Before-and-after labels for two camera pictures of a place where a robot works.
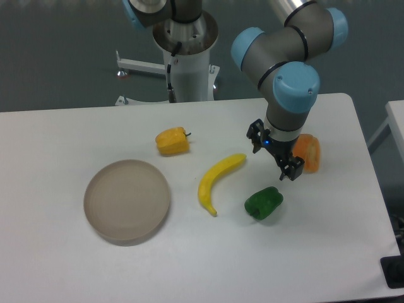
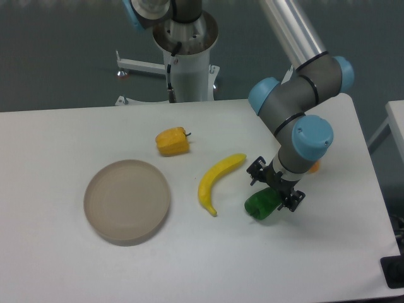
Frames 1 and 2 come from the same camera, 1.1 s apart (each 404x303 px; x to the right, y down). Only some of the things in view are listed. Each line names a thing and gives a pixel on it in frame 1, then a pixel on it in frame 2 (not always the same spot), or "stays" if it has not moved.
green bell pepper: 263,203 stays
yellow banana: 213,174 stays
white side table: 395,119 stays
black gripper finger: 292,167 -> 293,201
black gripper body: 281,149 -> 274,180
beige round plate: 125,201 stays
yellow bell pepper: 173,141 stays
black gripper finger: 255,133 -> 257,170
